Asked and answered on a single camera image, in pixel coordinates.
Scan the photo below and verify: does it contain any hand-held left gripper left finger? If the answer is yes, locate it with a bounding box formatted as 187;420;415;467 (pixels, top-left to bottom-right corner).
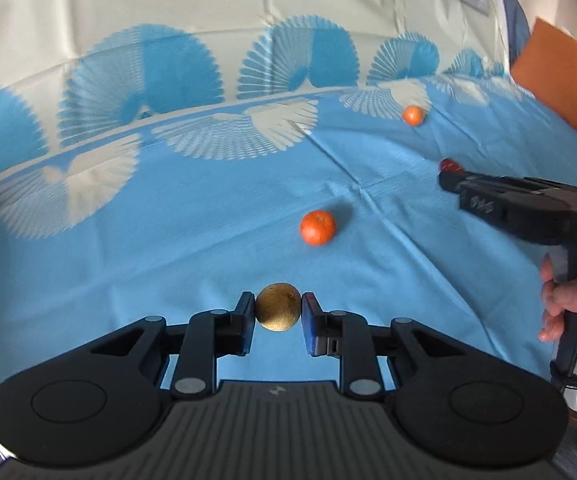
88;291;258;401

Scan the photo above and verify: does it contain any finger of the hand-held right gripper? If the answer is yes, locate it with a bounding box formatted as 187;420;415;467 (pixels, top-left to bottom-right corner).
438;170;549;228

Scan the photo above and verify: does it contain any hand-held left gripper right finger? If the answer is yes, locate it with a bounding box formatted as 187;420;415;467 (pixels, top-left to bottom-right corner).
301;291;464;401

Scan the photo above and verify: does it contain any round beige fruit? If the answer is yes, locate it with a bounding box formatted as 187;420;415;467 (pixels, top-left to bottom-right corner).
256;283;302;333

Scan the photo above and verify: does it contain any person's right hand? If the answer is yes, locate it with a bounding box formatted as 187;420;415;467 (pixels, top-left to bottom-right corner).
539;256;577;343

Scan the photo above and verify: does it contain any blue fan-printed cloth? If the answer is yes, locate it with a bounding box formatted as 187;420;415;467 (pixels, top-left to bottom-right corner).
0;0;577;396

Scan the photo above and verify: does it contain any orange cushion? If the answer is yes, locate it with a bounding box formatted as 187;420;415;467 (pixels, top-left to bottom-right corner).
511;17;577;148

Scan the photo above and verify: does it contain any blue fabric sofa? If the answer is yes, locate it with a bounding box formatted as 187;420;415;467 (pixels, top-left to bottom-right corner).
498;0;531;68

